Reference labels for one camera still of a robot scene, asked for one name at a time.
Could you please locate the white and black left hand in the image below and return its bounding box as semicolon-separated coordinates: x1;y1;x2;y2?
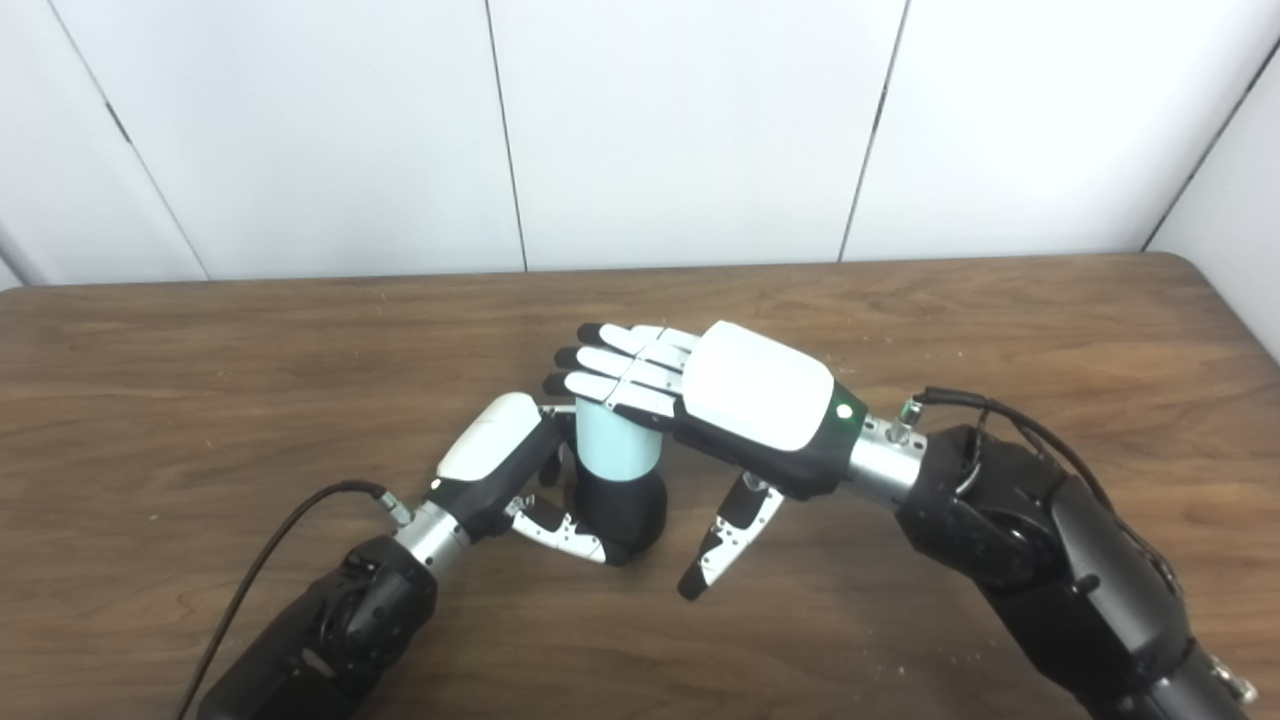
428;392;609;564

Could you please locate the white and black right hand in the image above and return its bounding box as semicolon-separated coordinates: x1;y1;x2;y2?
543;320;869;602

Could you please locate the light-blue hose piece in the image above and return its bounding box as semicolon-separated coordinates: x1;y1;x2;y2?
575;398;663;483

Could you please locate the black nozzle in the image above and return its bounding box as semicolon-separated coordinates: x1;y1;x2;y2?
560;465;669;567

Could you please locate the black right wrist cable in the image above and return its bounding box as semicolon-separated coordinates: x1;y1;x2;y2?
900;387;1186;601

